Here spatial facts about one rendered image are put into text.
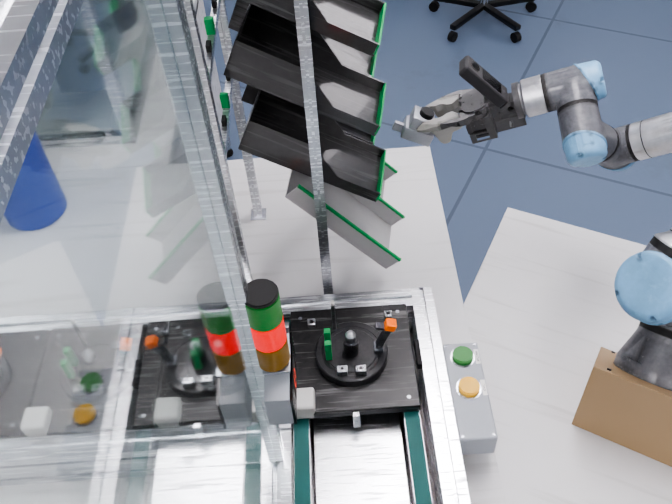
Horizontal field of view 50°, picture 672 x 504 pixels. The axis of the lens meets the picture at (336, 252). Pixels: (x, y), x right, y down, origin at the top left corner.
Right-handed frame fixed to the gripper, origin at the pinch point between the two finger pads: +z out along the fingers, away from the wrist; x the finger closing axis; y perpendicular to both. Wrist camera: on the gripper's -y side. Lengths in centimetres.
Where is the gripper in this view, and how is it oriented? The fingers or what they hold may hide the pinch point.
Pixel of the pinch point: (421, 117)
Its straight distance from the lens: 151.1
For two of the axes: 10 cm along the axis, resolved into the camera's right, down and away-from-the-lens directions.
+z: -9.1, 1.9, 3.8
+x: 1.2, -7.4, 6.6
